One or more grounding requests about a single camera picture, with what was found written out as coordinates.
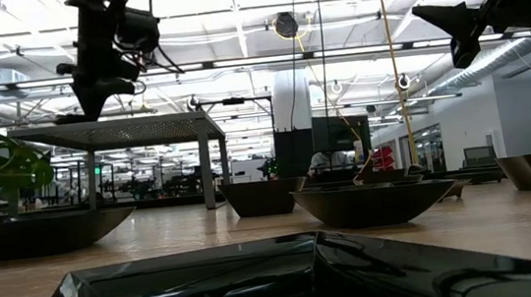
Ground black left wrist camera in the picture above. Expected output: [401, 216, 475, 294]
[112, 4, 163, 57]

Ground white building column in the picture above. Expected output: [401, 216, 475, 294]
[268, 67, 315, 134]

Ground background black rig frame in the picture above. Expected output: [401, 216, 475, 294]
[194, 91, 283, 196]

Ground black hanging cable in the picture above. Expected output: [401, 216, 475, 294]
[313, 0, 334, 119]

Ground black ceiling cable reel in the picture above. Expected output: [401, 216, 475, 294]
[272, 10, 301, 40]

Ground black cabinet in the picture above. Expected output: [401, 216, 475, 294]
[271, 127, 319, 181]

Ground yellow hanging cable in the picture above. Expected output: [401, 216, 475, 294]
[375, 0, 427, 177]

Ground red storage bins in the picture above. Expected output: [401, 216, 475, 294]
[371, 143, 399, 181]

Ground grey mesh chair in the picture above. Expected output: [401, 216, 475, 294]
[461, 143, 500, 171]

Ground person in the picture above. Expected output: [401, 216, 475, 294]
[305, 148, 354, 180]

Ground black pot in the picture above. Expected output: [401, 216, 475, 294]
[304, 170, 424, 195]

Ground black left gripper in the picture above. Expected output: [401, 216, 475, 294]
[48, 0, 148, 125]

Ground black monitor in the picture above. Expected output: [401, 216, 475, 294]
[310, 111, 373, 155]

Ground black aluminium table frame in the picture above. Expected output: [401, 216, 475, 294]
[0, 155, 531, 237]

